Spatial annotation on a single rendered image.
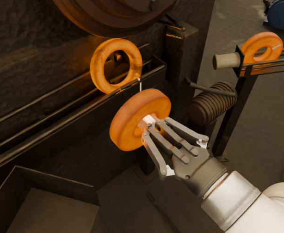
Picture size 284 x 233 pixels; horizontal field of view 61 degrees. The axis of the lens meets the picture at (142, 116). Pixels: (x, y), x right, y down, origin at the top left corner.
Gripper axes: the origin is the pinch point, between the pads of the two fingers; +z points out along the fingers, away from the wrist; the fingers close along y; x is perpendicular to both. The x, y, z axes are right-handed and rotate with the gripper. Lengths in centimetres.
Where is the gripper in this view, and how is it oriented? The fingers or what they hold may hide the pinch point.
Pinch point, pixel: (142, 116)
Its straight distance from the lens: 52.4
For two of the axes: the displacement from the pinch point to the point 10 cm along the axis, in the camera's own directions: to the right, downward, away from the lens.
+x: 0.3, -6.3, -7.8
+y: 7.7, -4.8, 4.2
